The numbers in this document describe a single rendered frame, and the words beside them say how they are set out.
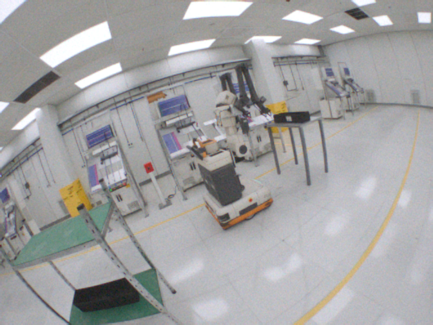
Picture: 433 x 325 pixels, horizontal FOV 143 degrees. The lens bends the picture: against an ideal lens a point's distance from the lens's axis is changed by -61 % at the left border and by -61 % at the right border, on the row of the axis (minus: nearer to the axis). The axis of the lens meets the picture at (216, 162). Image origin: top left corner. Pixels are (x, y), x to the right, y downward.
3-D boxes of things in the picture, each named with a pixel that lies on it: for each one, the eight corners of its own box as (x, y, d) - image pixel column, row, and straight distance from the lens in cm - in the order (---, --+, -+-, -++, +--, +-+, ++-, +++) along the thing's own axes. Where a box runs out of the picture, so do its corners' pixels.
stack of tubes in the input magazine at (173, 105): (189, 107, 339) (184, 93, 342) (162, 117, 330) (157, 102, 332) (187, 108, 352) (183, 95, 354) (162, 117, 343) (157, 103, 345)
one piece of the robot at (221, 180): (225, 216, 198) (198, 140, 167) (209, 199, 244) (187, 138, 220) (252, 203, 206) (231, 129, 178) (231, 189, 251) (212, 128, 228)
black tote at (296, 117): (274, 122, 276) (272, 115, 275) (282, 119, 287) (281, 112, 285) (302, 122, 234) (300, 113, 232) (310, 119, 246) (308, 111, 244)
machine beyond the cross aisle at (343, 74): (368, 108, 801) (357, 60, 794) (361, 111, 726) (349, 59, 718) (341, 108, 858) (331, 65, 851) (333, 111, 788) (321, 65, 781)
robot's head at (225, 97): (220, 101, 194) (226, 89, 199) (214, 104, 213) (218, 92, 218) (232, 107, 198) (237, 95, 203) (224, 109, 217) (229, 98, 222)
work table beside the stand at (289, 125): (308, 186, 250) (299, 125, 221) (277, 174, 298) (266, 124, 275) (328, 171, 280) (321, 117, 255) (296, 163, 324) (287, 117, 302)
